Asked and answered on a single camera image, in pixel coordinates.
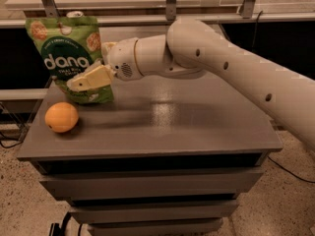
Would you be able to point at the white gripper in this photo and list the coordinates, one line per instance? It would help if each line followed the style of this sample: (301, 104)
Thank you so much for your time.
(122, 60)

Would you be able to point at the green rice chip bag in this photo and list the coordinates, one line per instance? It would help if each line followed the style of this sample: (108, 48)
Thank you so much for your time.
(68, 46)

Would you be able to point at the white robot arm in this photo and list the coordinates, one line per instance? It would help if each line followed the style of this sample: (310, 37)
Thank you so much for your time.
(189, 49)

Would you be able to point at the green soda can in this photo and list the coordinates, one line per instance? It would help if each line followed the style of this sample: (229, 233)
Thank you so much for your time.
(74, 14)

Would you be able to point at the orange fruit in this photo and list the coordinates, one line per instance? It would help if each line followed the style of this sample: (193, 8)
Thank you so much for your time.
(61, 117)

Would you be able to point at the grey drawer cabinet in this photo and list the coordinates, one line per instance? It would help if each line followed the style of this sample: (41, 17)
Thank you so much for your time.
(165, 157)

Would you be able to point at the metal railing frame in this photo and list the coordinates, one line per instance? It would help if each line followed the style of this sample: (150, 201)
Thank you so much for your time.
(154, 12)

